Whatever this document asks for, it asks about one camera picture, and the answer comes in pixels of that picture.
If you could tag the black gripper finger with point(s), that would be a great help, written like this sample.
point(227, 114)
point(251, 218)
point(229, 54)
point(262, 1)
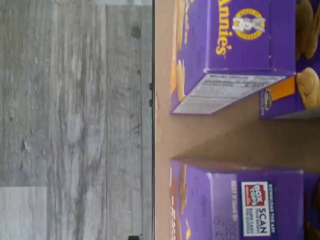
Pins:
point(135, 237)

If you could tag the purple Annie's box brown patch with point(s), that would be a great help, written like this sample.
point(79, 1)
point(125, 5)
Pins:
point(225, 200)
point(312, 212)

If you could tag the black metal shelf rack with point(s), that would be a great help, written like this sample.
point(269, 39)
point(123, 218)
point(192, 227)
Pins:
point(153, 150)

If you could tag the wooden shelf board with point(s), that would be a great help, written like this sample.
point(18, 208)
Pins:
point(200, 137)

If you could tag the purple Annie's box yellow patch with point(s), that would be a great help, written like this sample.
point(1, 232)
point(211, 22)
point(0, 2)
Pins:
point(307, 85)
point(237, 57)

